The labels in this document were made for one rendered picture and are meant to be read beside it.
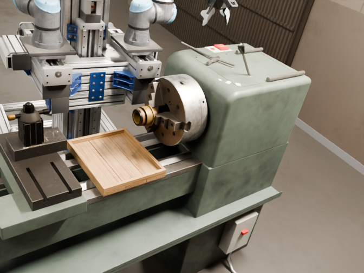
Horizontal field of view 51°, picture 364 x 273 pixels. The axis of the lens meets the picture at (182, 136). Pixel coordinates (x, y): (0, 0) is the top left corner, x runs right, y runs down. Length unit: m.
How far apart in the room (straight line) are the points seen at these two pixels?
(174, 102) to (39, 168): 0.61
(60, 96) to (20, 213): 0.80
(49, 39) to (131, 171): 0.78
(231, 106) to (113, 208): 0.66
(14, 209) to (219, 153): 0.90
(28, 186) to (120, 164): 0.43
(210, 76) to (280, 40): 2.76
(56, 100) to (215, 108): 0.83
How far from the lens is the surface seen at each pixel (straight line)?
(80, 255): 1.79
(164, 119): 1.64
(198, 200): 1.95
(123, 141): 1.84
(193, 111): 1.64
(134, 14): 2.17
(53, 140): 1.59
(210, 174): 1.85
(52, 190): 1.44
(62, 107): 2.09
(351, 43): 3.96
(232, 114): 1.69
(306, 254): 2.90
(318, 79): 4.19
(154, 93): 1.70
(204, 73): 1.78
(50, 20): 2.00
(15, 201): 1.47
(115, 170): 1.67
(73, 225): 1.63
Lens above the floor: 1.93
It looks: 32 degrees down
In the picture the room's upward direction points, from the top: 12 degrees clockwise
